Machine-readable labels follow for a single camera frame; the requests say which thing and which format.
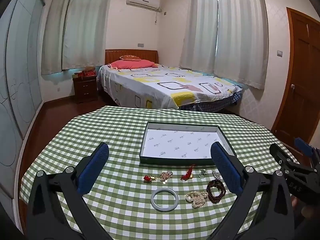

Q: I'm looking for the green checked tablecloth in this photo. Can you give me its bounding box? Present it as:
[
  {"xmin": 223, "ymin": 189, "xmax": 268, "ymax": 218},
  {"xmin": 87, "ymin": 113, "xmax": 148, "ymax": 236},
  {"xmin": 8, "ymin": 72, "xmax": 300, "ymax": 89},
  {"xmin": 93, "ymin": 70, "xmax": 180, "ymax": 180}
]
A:
[{"xmin": 19, "ymin": 105, "xmax": 300, "ymax": 240}]

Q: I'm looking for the pale jade bangle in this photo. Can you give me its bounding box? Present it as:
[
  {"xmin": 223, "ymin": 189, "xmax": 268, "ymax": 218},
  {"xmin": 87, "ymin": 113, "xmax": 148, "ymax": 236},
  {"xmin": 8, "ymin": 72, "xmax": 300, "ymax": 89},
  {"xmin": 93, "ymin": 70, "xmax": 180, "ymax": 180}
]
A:
[{"xmin": 151, "ymin": 189, "xmax": 177, "ymax": 212}]

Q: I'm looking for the red embroidered cushion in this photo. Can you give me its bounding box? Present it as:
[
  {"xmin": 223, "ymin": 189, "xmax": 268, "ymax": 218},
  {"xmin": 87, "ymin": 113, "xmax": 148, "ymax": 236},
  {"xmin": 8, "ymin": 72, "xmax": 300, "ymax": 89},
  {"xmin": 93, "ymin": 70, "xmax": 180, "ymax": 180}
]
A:
[{"xmin": 119, "ymin": 54, "xmax": 142, "ymax": 61}]

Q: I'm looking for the wooden bed headboard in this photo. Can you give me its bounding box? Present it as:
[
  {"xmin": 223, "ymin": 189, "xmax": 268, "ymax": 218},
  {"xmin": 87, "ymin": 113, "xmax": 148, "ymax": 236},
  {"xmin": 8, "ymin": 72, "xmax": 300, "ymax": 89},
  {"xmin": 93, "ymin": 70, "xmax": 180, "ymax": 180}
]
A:
[{"xmin": 105, "ymin": 49, "xmax": 159, "ymax": 65}]

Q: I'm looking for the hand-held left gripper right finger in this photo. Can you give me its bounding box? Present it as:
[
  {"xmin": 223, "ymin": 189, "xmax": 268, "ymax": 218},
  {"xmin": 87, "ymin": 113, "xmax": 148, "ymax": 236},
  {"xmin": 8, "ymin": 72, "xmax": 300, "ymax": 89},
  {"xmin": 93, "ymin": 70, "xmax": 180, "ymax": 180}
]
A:
[{"xmin": 207, "ymin": 141, "xmax": 294, "ymax": 240}]

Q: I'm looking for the cream pearl necklace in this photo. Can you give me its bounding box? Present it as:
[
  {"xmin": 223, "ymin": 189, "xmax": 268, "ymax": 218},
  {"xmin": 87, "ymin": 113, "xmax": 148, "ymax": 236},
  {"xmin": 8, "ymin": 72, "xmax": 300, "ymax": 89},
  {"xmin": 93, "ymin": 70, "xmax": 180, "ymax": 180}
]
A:
[{"xmin": 185, "ymin": 191, "xmax": 209, "ymax": 208}]

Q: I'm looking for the green cardboard box tray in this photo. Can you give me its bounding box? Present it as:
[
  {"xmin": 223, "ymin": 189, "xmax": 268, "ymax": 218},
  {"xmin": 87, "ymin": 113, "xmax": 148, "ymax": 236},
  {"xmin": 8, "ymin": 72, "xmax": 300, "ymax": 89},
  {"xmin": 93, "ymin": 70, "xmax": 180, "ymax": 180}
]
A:
[{"xmin": 139, "ymin": 121, "xmax": 237, "ymax": 166}]

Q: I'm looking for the person's right hand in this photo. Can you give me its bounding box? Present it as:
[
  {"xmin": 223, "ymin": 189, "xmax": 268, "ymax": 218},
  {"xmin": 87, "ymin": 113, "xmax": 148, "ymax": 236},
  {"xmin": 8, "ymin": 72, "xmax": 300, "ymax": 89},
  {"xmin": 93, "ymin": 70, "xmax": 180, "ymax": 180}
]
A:
[{"xmin": 291, "ymin": 196, "xmax": 320, "ymax": 222}]

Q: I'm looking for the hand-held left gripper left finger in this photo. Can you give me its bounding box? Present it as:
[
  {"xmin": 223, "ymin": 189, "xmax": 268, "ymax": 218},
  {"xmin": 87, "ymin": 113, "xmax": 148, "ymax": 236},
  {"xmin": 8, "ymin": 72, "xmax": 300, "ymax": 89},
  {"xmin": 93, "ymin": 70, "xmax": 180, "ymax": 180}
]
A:
[{"xmin": 26, "ymin": 142, "xmax": 113, "ymax": 240}]

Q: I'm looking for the patterned bedsheet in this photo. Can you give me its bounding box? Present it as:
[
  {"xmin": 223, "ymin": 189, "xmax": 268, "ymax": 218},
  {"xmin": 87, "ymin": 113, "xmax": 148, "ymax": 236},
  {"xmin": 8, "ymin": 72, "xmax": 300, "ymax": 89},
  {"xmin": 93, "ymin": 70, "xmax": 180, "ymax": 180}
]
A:
[{"xmin": 97, "ymin": 64, "xmax": 244, "ymax": 110}]

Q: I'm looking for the blue plaid mattress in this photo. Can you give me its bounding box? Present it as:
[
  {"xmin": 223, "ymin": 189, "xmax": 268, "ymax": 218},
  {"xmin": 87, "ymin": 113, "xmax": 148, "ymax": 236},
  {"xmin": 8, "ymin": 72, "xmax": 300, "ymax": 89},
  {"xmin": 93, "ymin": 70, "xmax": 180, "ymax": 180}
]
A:
[{"xmin": 179, "ymin": 91, "xmax": 242, "ymax": 113}]

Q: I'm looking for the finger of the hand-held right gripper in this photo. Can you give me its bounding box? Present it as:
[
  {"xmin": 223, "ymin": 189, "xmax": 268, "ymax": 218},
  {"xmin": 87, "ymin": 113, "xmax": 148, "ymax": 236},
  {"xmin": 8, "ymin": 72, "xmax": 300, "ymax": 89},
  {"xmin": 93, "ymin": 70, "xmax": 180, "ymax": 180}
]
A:
[
  {"xmin": 294, "ymin": 137, "xmax": 317, "ymax": 157},
  {"xmin": 269, "ymin": 143, "xmax": 298, "ymax": 167}
]

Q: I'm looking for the frosted glass sliding wardrobe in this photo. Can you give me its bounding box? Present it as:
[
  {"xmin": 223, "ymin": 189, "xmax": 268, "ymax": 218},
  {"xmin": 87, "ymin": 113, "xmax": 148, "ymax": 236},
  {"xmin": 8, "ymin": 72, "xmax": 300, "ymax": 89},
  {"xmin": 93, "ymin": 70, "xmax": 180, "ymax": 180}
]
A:
[{"xmin": 0, "ymin": 0, "xmax": 47, "ymax": 200}]

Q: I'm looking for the white air conditioner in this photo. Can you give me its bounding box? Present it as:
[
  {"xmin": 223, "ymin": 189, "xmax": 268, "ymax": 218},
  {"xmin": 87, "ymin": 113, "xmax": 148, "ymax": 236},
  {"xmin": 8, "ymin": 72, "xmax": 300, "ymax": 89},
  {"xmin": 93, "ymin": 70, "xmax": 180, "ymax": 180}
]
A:
[{"xmin": 126, "ymin": 0, "xmax": 162, "ymax": 12}]

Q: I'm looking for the red knot tassel pendant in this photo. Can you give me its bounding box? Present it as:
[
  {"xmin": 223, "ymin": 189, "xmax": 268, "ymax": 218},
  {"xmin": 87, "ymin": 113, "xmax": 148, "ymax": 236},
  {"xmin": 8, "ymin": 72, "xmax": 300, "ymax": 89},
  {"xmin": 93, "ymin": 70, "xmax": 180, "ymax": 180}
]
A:
[{"xmin": 180, "ymin": 164, "xmax": 196, "ymax": 181}]

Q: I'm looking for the white curtain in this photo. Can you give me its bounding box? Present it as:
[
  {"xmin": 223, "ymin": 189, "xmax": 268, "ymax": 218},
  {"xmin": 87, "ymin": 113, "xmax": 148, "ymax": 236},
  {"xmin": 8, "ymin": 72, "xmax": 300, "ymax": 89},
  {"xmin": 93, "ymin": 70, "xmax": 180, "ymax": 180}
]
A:
[
  {"xmin": 41, "ymin": 0, "xmax": 75, "ymax": 75},
  {"xmin": 214, "ymin": 0, "xmax": 269, "ymax": 90},
  {"xmin": 61, "ymin": 0, "xmax": 110, "ymax": 70},
  {"xmin": 179, "ymin": 0, "xmax": 219, "ymax": 72}
]

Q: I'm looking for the dark red bead bracelet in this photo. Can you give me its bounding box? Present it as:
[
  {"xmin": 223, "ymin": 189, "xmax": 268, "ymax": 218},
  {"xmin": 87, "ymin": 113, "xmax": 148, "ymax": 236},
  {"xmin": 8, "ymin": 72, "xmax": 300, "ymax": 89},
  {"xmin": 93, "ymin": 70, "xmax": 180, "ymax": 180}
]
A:
[{"xmin": 206, "ymin": 179, "xmax": 227, "ymax": 204}]

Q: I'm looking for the pink pillow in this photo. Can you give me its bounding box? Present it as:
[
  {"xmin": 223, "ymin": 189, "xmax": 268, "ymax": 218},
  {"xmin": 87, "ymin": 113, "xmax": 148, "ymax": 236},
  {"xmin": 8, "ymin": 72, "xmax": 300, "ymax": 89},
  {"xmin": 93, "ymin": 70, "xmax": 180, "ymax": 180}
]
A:
[{"xmin": 110, "ymin": 59, "xmax": 156, "ymax": 70}]

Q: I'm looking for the dark wooden nightstand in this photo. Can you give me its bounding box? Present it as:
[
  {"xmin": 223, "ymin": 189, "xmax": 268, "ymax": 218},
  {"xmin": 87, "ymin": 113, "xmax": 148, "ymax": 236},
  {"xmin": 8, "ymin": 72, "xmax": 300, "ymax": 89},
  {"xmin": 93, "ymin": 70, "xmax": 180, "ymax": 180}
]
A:
[{"xmin": 72, "ymin": 76, "xmax": 98, "ymax": 104}]

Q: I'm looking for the brown wooden door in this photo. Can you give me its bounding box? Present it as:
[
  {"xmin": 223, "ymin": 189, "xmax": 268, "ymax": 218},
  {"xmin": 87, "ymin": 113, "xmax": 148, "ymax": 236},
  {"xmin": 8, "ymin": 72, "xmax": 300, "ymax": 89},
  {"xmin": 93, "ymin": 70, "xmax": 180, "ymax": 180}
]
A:
[{"xmin": 271, "ymin": 7, "xmax": 320, "ymax": 147}]

